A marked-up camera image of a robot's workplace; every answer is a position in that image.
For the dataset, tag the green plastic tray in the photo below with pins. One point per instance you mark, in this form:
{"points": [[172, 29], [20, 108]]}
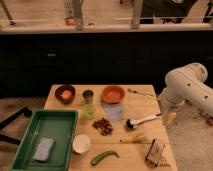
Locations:
{"points": [[60, 125]]}

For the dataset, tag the white small bowl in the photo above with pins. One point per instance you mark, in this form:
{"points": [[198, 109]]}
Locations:
{"points": [[81, 144]]}

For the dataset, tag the green translucent cup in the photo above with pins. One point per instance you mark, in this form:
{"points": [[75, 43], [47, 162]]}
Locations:
{"points": [[89, 111]]}

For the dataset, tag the green cucumber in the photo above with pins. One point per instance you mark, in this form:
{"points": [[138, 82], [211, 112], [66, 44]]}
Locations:
{"points": [[98, 158]]}

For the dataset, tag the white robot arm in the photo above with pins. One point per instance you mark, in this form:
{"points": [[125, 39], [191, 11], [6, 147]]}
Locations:
{"points": [[185, 83]]}

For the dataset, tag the dark red bowl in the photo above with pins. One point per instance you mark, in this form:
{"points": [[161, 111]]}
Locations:
{"points": [[61, 89]]}

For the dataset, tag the orange object in bowl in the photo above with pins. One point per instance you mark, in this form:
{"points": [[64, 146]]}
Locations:
{"points": [[66, 94]]}

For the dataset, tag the grey blue cloth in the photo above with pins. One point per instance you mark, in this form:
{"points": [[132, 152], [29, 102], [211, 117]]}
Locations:
{"points": [[113, 111]]}

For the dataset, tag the pile of brown nuts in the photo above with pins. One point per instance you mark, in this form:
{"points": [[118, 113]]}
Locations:
{"points": [[103, 126]]}

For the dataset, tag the white handled black brush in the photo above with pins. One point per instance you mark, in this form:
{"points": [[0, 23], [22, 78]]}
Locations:
{"points": [[133, 124]]}

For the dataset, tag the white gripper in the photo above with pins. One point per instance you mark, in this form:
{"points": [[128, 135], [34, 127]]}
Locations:
{"points": [[168, 117]]}

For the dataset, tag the orange red bowl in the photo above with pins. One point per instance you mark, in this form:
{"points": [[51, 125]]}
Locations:
{"points": [[113, 94]]}

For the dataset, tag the grey sponge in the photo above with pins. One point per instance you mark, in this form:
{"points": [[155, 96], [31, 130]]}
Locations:
{"points": [[43, 149]]}

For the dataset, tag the dark metal cup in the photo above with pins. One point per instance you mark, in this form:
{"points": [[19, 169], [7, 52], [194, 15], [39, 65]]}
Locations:
{"points": [[88, 96]]}

